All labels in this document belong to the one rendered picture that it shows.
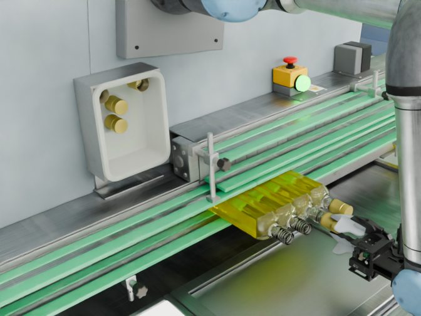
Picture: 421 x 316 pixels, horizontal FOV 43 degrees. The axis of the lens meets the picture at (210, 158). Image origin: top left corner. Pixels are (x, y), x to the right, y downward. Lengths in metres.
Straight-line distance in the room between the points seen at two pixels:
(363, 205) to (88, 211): 0.81
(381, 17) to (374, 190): 0.84
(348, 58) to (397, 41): 0.92
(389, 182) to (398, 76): 1.00
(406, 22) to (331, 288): 0.66
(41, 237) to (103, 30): 0.45
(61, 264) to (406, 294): 0.63
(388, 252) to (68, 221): 0.67
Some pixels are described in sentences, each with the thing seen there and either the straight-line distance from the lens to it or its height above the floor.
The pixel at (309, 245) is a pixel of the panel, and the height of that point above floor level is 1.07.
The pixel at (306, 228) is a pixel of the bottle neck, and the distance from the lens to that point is 1.19.
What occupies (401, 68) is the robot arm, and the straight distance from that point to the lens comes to 0.77.
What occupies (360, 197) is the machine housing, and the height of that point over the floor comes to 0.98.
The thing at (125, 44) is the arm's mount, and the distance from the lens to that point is 1.17.
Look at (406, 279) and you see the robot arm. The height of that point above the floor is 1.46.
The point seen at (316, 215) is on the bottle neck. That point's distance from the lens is 1.23.
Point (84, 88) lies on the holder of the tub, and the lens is 1.12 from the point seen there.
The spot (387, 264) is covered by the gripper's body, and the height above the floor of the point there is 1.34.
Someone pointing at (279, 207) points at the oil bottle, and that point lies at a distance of 1.22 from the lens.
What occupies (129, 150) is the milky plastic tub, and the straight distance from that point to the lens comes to 1.26.
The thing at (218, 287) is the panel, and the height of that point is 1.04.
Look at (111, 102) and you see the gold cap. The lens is 1.17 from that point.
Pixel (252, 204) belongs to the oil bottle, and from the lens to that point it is 1.22.
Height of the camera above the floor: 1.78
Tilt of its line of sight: 45 degrees down
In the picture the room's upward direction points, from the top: 117 degrees clockwise
